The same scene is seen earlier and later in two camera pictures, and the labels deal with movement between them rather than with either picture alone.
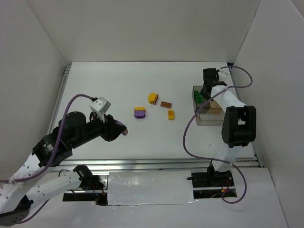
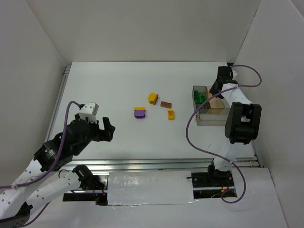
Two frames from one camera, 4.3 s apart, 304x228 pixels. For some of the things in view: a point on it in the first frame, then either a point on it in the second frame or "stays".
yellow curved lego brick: [171, 115] stays
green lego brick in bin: [199, 99] stays
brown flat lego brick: [166, 104] stays
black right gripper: [209, 79] → [222, 79]
